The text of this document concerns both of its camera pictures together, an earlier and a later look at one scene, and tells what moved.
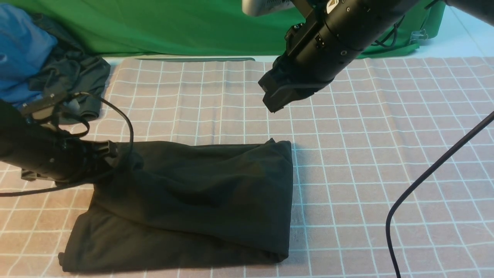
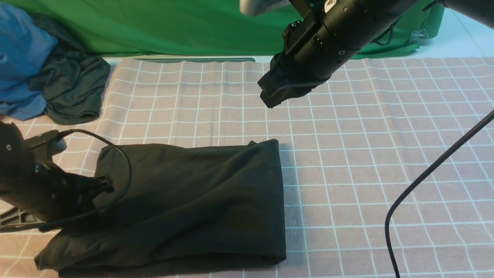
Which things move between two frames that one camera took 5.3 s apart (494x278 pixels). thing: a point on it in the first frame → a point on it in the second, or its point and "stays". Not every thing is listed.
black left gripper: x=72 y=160 → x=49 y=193
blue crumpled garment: x=23 y=48 stays
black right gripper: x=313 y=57 stays
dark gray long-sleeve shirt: x=176 y=204 stays
